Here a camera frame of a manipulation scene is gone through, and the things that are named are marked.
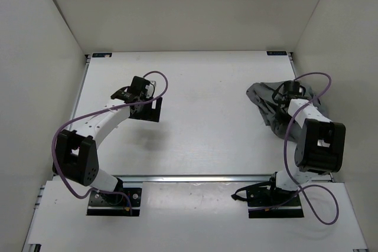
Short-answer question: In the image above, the grey skirt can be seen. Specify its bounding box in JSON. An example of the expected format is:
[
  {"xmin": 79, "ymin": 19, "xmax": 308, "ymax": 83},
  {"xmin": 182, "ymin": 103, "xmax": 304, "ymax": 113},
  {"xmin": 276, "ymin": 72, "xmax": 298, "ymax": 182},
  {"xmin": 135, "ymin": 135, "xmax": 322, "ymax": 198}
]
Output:
[{"xmin": 246, "ymin": 81, "xmax": 328, "ymax": 143}]

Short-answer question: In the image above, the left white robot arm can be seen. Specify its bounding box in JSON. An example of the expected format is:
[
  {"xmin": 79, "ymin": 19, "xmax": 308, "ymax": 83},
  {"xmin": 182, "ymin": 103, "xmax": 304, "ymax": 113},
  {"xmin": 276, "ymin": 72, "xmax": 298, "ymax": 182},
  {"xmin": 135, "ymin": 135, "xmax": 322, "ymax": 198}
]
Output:
[{"xmin": 51, "ymin": 76, "xmax": 163, "ymax": 204}]

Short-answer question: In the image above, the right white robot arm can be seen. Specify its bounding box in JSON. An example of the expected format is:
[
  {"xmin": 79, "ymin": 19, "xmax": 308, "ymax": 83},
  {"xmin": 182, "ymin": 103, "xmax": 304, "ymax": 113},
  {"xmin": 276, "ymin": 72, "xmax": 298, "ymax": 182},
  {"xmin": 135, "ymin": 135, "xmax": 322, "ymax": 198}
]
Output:
[{"xmin": 265, "ymin": 81, "xmax": 346, "ymax": 205}]

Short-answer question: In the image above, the right blue corner sticker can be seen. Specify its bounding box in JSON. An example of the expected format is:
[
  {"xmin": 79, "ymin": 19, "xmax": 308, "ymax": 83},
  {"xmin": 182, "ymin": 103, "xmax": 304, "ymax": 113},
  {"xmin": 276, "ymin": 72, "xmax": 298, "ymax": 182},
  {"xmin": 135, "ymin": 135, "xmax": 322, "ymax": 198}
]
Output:
[{"xmin": 266, "ymin": 51, "xmax": 287, "ymax": 56}]

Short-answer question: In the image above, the blue corner sticker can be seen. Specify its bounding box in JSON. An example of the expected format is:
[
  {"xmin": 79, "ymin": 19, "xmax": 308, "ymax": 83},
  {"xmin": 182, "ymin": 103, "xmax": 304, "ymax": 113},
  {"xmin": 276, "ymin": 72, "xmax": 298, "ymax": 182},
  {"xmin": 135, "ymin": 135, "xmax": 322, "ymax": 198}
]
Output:
[
  {"xmin": 92, "ymin": 53, "xmax": 112, "ymax": 58},
  {"xmin": 266, "ymin": 51, "xmax": 287, "ymax": 56}
]

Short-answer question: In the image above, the left blue corner sticker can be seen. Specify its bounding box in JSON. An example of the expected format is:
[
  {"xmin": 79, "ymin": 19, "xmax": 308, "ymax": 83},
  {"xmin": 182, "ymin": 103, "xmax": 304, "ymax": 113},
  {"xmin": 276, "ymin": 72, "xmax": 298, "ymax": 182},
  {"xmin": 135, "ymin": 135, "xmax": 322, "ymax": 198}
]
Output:
[{"xmin": 92, "ymin": 53, "xmax": 112, "ymax": 58}]

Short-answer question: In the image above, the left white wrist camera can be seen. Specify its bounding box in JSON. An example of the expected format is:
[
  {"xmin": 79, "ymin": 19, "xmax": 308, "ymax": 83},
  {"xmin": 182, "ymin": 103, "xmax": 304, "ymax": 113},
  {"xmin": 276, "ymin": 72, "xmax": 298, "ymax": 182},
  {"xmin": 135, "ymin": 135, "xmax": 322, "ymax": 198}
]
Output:
[{"xmin": 149, "ymin": 80, "xmax": 157, "ymax": 91}]

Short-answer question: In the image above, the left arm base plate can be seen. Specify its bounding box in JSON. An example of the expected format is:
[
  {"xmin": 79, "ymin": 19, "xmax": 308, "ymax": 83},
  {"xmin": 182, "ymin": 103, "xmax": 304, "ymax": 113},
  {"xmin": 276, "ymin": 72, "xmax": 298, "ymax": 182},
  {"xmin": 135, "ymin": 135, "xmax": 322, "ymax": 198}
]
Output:
[{"xmin": 86, "ymin": 188, "xmax": 142, "ymax": 217}]

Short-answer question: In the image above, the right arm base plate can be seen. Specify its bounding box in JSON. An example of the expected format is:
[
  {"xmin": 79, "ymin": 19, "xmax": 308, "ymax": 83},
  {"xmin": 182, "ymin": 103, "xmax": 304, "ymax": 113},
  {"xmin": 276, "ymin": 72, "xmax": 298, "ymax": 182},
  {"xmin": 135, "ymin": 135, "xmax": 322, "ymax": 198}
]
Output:
[{"xmin": 231, "ymin": 181, "xmax": 304, "ymax": 219}]

